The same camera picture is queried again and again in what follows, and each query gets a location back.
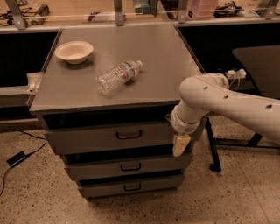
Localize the grey middle drawer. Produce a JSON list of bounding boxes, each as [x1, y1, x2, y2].
[[65, 152, 193, 181]]

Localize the clear plastic water bottle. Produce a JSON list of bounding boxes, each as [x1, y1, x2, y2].
[[95, 60, 143, 95]]

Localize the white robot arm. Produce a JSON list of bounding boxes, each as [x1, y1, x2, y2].
[[171, 73, 280, 144]]

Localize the grey top drawer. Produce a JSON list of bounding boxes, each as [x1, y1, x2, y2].
[[45, 120, 175, 155]]

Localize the metal shelf frame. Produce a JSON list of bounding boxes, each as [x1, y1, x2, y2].
[[0, 0, 279, 33]]

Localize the white paper bowl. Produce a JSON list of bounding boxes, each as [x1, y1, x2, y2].
[[55, 41, 94, 65]]

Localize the grey drawer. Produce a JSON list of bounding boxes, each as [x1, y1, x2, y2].
[[65, 152, 193, 181], [45, 120, 175, 155], [78, 173, 184, 199]]

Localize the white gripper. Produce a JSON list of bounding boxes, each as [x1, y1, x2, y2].
[[171, 106, 200, 157]]

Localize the black power adapter with cable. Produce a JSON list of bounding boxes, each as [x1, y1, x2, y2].
[[0, 129, 47, 196]]

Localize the white power plugs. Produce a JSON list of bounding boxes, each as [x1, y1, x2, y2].
[[226, 69, 247, 79]]

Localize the pink plastic basket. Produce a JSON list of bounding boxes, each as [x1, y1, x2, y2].
[[186, 0, 218, 19]]

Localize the grey bottom drawer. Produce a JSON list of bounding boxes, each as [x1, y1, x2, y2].
[[78, 173, 184, 199]]

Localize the black metal stand leg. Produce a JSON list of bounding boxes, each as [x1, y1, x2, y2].
[[206, 118, 221, 172]]

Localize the grey drawer cabinet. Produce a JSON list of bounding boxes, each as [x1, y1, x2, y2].
[[31, 24, 200, 200]]

